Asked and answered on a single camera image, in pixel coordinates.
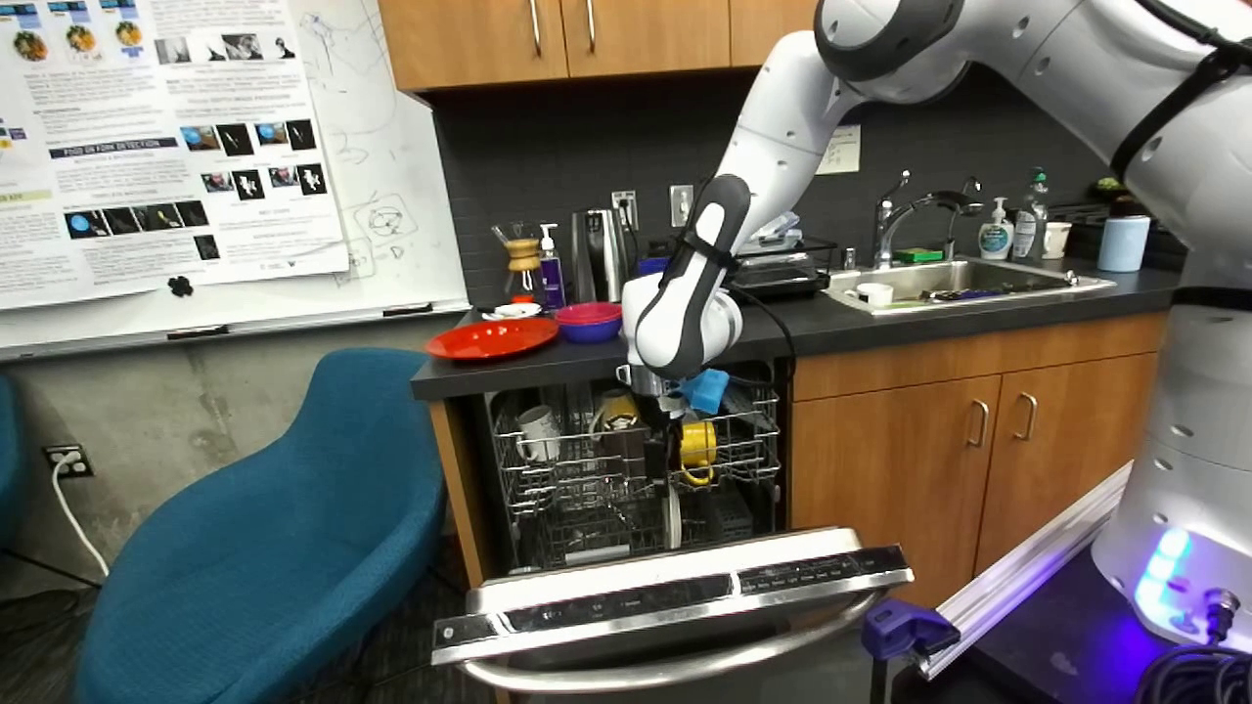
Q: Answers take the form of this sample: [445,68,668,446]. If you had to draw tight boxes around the green yellow sponge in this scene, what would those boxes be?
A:
[900,245,948,268]

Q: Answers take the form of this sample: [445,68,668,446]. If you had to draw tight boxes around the stainless steel sink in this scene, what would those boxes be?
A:
[827,258,1107,317]

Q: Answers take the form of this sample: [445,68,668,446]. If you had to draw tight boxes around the wall power outlet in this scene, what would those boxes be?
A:
[42,444,94,478]

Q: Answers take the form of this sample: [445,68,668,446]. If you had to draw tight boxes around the wooden cabinets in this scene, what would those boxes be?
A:
[788,315,1166,608]
[379,0,814,94]

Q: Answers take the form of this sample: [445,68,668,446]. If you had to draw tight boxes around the stainless dishwasher door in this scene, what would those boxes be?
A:
[431,530,914,695]

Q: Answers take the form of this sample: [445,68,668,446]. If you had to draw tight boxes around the grey dishwasher rack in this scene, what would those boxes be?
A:
[488,380,782,517]

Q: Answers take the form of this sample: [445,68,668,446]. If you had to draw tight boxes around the red plate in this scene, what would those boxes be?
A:
[428,317,558,364]

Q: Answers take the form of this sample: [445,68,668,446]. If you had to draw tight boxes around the steel electric kettle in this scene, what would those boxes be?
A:
[571,209,628,302]

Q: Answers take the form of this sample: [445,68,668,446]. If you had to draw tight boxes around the lower wooden cabinets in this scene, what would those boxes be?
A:
[788,315,1166,608]

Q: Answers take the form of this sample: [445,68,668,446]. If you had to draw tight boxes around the chrome kitchen faucet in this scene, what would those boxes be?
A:
[872,174,981,270]

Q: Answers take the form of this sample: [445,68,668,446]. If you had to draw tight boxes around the clear soap dispenser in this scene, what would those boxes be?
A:
[979,200,1013,261]

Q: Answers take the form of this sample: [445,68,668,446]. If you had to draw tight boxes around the glass coffee carafe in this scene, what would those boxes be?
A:
[498,228,541,304]

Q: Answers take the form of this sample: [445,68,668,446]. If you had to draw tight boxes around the lower dishwasher rack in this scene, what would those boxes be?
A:
[511,480,776,573]

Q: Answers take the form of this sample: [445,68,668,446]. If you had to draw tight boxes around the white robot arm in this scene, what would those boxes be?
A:
[627,0,1252,454]

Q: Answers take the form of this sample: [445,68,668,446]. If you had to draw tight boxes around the black dish drying rack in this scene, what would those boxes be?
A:
[726,252,827,302]

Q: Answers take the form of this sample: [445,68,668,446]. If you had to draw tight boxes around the white mug in rack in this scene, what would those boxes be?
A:
[511,408,558,461]

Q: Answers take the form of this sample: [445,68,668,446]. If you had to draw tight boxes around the teal chair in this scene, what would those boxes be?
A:
[69,350,443,704]
[0,376,26,545]

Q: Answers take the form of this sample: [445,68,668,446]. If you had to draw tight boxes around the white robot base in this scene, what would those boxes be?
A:
[1091,76,1252,659]

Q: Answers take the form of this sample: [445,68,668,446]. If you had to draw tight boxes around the white mug in sink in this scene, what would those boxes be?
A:
[855,283,894,308]

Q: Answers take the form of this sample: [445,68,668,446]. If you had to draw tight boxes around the paper note on wall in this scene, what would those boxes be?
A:
[816,126,859,176]

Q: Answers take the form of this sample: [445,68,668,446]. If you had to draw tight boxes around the whiteboard with posters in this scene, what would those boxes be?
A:
[0,0,469,360]

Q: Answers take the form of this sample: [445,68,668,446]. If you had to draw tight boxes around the purple bowl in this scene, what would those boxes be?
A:
[554,302,622,343]

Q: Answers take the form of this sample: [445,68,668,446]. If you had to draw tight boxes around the white cable on floor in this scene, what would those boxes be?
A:
[48,451,115,580]

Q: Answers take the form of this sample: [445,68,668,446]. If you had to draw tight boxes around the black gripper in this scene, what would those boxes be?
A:
[639,376,694,444]

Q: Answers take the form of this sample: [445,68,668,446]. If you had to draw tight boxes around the purple soap bottle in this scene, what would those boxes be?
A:
[541,223,566,308]

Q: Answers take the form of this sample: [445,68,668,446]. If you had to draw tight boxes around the upper wooden cabinets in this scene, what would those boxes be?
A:
[379,0,814,94]

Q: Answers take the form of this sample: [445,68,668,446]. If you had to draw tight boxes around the yellow ribbed mug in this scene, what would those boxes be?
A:
[677,419,717,488]

